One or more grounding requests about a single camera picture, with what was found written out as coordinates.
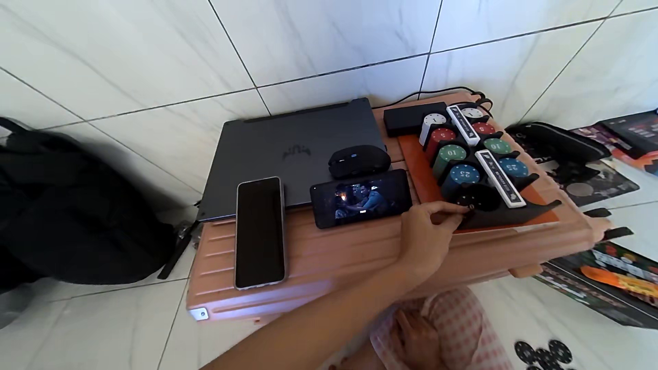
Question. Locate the dark grey laptop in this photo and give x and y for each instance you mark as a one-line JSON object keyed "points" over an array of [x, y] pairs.
{"points": [[257, 154]]}

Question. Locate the smartphone with silver frame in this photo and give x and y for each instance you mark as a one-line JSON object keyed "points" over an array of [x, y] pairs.
{"points": [[260, 234]]}

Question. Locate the pink ribbed suitcase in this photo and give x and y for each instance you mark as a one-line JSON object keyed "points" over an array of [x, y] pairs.
{"points": [[329, 257]]}

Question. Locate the pile of black chips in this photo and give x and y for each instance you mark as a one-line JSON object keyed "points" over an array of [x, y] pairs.
{"points": [[544, 355]]}

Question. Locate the white playing card box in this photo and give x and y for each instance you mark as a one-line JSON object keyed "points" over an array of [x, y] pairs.
{"points": [[499, 180], [463, 126]]}

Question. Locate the black poker chip rack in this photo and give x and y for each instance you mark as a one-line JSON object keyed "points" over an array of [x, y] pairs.
{"points": [[506, 213]]}

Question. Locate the dark box with colourful print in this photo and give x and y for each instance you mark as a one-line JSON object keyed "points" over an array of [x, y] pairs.
{"points": [[630, 136]]}

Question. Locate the person's left thumb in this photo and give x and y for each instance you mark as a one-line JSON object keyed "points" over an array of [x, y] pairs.
{"points": [[452, 224]]}

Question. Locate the black computer mouse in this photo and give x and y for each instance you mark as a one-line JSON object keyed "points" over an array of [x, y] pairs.
{"points": [[360, 162]]}

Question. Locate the single black poker chip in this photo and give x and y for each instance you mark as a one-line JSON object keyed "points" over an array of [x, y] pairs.
{"points": [[469, 204]]}

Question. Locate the stack of green chips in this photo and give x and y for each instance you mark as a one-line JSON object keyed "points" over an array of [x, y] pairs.
{"points": [[451, 154], [497, 146]]}

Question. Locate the black backpack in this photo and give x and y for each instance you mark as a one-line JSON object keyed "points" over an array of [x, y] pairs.
{"points": [[77, 216]]}

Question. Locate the stack of blue chips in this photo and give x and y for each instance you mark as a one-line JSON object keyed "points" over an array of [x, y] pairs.
{"points": [[462, 174], [515, 167]]}

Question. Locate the person's right hand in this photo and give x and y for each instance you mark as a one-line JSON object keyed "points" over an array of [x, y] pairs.
{"points": [[420, 339]]}

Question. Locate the black zipped pouch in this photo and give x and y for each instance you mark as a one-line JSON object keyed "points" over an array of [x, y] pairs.
{"points": [[565, 137]]}

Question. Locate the stack of white chips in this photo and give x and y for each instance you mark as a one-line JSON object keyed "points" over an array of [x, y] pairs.
{"points": [[472, 112], [433, 123]]}

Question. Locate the person's left forearm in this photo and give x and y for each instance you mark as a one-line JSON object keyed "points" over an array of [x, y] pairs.
{"points": [[329, 321]]}

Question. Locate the stack of red chips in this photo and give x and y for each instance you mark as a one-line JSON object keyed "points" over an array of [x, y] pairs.
{"points": [[484, 128], [440, 136]]}

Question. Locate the person's left index finger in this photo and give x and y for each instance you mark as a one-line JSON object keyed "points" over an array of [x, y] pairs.
{"points": [[444, 207]]}

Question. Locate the black rectangular box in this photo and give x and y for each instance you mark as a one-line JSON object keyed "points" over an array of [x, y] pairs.
{"points": [[406, 121]]}

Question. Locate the black printed flat box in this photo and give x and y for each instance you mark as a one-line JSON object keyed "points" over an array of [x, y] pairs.
{"points": [[586, 185]]}

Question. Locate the person's right fingers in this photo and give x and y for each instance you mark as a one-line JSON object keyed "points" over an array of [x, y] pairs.
{"points": [[405, 326]]}

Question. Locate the game box with chip print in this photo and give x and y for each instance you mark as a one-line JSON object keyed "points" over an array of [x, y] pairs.
{"points": [[611, 285]]}

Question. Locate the person's left hand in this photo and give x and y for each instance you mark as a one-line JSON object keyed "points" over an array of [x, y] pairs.
{"points": [[424, 241]]}

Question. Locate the person's legs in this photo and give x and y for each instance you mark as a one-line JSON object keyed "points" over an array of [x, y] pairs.
{"points": [[465, 323]]}

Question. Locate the black smartphone playing video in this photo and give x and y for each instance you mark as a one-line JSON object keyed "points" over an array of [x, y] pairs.
{"points": [[362, 198]]}

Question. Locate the flat orange box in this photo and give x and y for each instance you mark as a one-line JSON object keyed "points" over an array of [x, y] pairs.
{"points": [[419, 172]]}

